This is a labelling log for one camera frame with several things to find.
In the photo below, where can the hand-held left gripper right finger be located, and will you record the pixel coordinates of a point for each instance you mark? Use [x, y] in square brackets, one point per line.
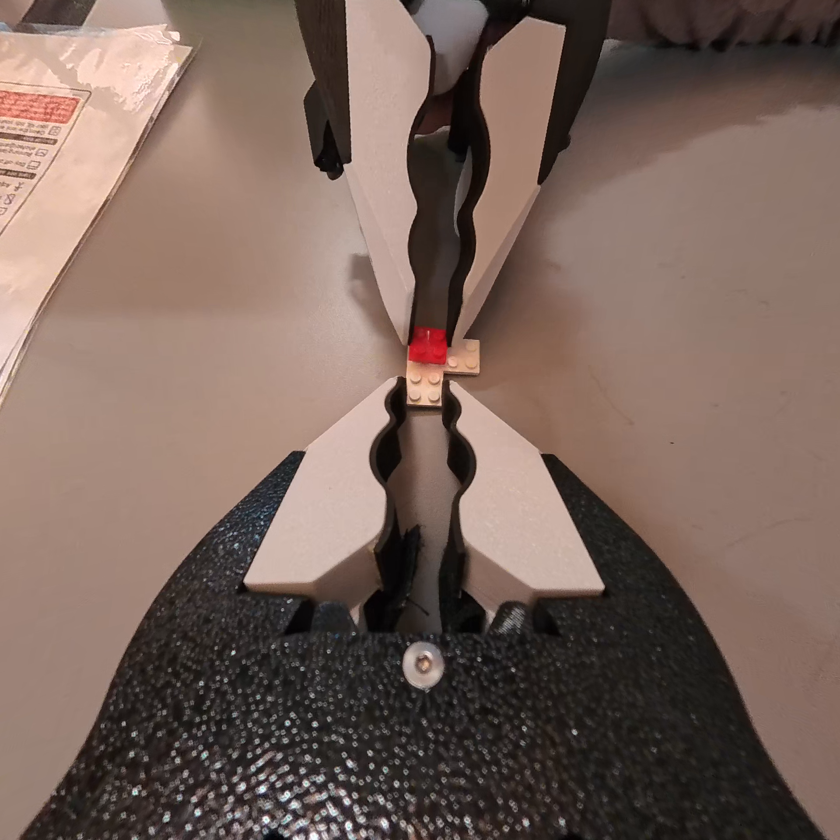
[525, 525]

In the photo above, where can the clear bag with printed sheet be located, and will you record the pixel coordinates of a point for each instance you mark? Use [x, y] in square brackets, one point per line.
[79, 197]

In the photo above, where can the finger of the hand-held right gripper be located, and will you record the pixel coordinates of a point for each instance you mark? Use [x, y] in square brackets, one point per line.
[380, 131]
[512, 131]

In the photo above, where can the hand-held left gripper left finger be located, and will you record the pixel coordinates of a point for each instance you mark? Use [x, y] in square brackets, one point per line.
[315, 525]

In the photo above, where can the white brick plate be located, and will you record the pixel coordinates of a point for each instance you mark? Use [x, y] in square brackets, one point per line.
[426, 387]

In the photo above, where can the red small square brick plate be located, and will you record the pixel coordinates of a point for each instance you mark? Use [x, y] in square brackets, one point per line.
[426, 348]

